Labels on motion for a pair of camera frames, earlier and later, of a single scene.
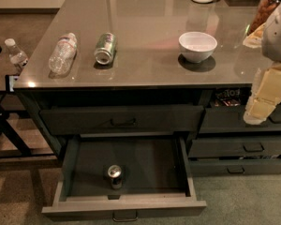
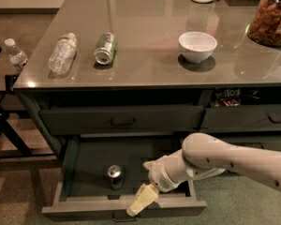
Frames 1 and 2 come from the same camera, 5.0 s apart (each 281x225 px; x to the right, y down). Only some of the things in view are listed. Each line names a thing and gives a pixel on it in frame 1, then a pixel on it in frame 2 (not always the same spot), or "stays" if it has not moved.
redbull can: (114, 172) stays
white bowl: (198, 46) stays
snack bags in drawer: (230, 97) stays
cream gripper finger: (271, 85) to (145, 196)
